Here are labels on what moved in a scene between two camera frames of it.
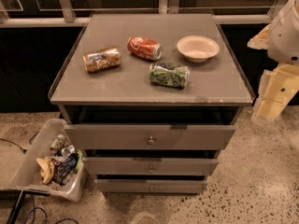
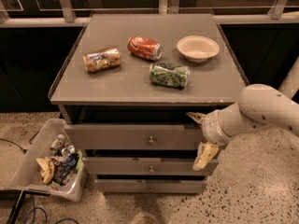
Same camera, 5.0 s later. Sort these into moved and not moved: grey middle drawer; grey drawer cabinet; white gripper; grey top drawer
Moved: white gripper
Not moved: grey top drawer; grey middle drawer; grey drawer cabinet
